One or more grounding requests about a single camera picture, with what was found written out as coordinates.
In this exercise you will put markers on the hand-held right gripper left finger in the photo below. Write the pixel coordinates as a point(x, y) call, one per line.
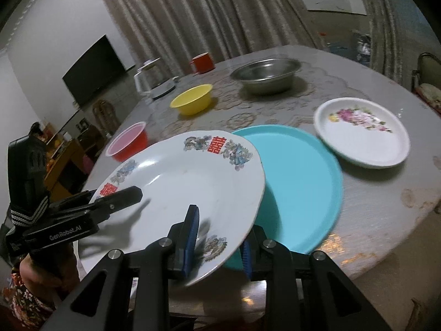
point(191, 244)

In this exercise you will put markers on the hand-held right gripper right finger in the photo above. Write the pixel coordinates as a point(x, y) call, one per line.
point(246, 258)

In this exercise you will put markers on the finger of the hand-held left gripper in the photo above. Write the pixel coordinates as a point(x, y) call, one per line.
point(72, 201)
point(120, 198)

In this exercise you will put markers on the red plastic cup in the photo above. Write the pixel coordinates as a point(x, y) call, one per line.
point(127, 141)

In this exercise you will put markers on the large white plate red print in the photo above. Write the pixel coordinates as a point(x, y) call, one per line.
point(179, 182)

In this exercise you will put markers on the yellow plastic bowl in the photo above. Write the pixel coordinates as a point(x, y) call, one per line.
point(193, 101)

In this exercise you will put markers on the white plate pink flowers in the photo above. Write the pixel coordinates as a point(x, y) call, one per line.
point(361, 138)

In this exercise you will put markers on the stainless steel bowl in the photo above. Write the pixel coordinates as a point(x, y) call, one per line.
point(265, 76)

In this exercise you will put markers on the person's left forearm floral sleeve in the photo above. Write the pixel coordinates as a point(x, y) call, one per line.
point(20, 300)

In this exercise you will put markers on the person's left hand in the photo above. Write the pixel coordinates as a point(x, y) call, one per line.
point(39, 275)

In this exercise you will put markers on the yellow wooden cabinet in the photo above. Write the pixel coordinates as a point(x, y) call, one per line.
point(65, 165)

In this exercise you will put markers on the wicker chair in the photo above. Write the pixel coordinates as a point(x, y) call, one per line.
point(106, 115)

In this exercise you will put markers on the kettle base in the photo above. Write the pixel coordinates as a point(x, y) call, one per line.
point(167, 91)

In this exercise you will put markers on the white electric kettle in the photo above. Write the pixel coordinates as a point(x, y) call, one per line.
point(146, 76)

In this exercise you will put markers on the black television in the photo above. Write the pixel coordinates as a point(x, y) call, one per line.
point(94, 70)

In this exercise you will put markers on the grey floral tablecloth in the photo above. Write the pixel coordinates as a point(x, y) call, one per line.
point(372, 207)

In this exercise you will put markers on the red mug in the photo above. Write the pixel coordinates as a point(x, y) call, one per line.
point(204, 63)

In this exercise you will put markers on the wide beige curtain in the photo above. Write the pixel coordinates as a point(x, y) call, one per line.
point(206, 13)

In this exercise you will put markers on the upholstered chair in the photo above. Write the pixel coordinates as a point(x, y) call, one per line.
point(427, 86)

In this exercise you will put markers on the narrow beige curtain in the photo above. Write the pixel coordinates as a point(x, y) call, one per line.
point(382, 34)

